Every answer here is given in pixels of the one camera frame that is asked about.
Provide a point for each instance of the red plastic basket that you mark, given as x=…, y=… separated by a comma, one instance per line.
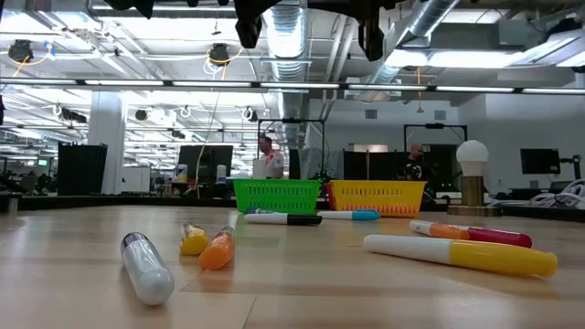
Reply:
x=328, y=196

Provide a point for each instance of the yellow label white canister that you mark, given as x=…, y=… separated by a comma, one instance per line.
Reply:
x=182, y=173

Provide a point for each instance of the silver ventilation duct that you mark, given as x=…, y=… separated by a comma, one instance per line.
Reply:
x=288, y=59

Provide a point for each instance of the black partition panel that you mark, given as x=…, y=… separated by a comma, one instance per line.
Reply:
x=82, y=169
x=375, y=166

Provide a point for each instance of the person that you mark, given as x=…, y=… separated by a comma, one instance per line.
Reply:
x=415, y=166
x=273, y=164

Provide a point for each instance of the purple white marker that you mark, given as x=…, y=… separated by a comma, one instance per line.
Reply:
x=146, y=274

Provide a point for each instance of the yellow plastic basket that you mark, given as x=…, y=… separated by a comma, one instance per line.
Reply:
x=375, y=196

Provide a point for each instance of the yellow white marker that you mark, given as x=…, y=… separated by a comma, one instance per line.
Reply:
x=493, y=258
x=194, y=242

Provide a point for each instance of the brass lamp with white bulb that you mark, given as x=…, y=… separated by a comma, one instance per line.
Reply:
x=472, y=157

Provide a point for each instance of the black ceiling camera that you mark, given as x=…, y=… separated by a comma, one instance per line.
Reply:
x=20, y=49
x=219, y=54

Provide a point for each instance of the green plastic basket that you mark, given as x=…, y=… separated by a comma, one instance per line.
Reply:
x=274, y=194

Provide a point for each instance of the black capped white marker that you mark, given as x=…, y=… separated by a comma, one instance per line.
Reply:
x=283, y=219

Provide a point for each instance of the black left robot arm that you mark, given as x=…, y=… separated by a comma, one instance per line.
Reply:
x=137, y=5

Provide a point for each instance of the black stand frame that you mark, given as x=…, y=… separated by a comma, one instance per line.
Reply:
x=434, y=125
x=292, y=120

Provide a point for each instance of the rig light bar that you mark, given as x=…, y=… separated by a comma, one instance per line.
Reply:
x=297, y=85

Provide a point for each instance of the white paper roll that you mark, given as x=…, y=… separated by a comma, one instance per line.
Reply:
x=257, y=170

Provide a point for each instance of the blue label white canister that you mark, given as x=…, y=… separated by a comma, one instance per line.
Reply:
x=221, y=173

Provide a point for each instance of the thin red marker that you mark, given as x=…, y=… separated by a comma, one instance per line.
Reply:
x=498, y=237

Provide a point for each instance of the light blue capped marker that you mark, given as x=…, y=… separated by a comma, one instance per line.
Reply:
x=361, y=215

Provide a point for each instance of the white pillar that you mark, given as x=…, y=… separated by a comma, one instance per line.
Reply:
x=107, y=137

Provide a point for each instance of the orange white marker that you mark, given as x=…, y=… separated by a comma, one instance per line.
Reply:
x=218, y=253
x=445, y=230

